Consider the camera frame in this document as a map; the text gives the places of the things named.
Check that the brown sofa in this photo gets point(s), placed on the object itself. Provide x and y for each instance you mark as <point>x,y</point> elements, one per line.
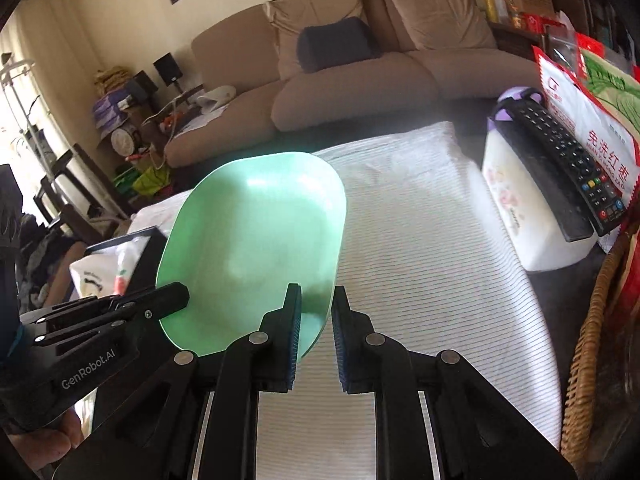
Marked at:
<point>350,95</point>

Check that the dark wooden cabinet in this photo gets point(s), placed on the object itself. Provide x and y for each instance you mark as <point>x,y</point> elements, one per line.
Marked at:
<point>585,5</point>

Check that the stack of purple packs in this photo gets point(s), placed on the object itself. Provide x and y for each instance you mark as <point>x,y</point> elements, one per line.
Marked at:
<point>112,110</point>

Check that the red and white snack bag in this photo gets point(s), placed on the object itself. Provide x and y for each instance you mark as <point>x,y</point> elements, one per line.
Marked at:
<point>600,145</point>

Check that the dark wooden desktop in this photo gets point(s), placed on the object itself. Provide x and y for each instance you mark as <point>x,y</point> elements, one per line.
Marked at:
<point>550,320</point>

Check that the white coat stand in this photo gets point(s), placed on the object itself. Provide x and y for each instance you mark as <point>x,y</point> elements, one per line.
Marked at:
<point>15,70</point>

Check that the striped tablecloth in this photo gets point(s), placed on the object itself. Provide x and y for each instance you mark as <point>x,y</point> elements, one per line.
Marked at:
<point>425,285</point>

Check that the green snack bag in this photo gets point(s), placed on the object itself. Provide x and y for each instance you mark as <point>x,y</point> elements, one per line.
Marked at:
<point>615,90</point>

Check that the yellow bottle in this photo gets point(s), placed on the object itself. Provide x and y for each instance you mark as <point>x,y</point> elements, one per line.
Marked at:
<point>490,5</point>

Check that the white tissue pack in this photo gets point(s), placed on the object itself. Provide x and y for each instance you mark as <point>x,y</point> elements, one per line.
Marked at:
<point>515,220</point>

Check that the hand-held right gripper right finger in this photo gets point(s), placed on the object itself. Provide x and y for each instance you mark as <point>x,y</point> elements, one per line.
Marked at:
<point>340,340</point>

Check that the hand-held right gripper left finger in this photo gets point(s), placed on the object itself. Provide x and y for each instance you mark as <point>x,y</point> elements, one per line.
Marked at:
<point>296,340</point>

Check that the green plastic bowl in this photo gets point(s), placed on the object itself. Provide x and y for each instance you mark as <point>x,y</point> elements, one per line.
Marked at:
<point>250,235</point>

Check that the wicker basket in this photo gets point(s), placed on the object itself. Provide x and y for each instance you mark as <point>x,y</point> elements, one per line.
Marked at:
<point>590,335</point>

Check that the white printed pouch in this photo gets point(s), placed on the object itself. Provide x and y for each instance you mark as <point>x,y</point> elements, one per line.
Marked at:
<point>100,270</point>

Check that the black remote control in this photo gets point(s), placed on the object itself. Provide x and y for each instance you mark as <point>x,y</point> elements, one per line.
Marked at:
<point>557,200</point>
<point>570,160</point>

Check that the person's left hand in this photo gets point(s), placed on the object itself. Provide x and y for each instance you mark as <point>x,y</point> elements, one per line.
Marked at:
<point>45,442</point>

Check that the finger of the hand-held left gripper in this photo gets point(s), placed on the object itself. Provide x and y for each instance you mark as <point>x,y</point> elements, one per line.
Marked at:
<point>150,310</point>
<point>65,312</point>

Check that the navy lumbar pillow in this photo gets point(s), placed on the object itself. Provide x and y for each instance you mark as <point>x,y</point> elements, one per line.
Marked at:
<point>340,45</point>

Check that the red snack packets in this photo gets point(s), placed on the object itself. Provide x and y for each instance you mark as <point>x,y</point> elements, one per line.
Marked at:
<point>555,35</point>

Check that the pile of clothes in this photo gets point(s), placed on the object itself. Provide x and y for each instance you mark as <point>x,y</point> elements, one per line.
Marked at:
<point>50,260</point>

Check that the tan cushion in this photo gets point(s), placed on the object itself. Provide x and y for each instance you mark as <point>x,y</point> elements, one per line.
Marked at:
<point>320,10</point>
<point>435,10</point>

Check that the dark wooden chair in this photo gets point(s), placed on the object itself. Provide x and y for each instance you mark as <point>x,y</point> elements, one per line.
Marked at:
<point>80,185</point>

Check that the black speaker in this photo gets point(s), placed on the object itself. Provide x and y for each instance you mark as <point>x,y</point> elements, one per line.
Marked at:
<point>167,67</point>
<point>141,87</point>

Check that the round dial scale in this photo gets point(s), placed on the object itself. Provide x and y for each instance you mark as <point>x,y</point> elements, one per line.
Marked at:
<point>125,141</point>

